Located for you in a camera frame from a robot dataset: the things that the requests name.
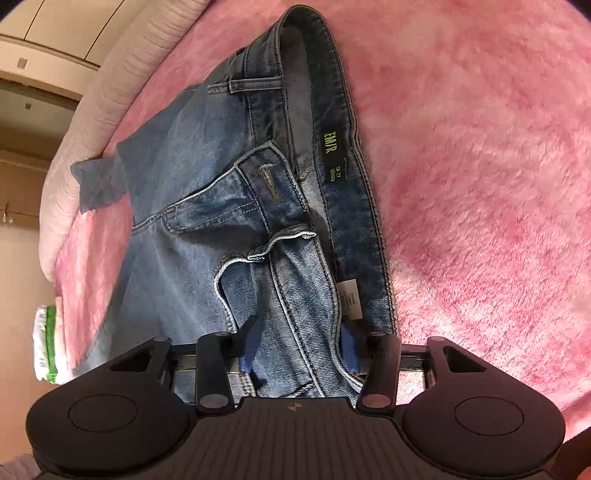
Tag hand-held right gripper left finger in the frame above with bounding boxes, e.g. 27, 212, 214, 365
99, 318, 260, 413

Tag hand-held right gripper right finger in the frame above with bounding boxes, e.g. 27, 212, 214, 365
341, 323, 497, 411

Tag blue jeans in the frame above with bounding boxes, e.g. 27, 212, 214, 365
71, 4, 400, 408

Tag green towel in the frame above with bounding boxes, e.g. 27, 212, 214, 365
44, 305, 71, 385

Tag pink floral blanket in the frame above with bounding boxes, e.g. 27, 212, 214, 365
53, 0, 591, 432

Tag white ribbed mattress edge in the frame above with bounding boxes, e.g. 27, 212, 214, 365
39, 0, 223, 281

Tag white wardrobe doors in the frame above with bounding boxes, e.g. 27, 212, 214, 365
0, 0, 162, 232

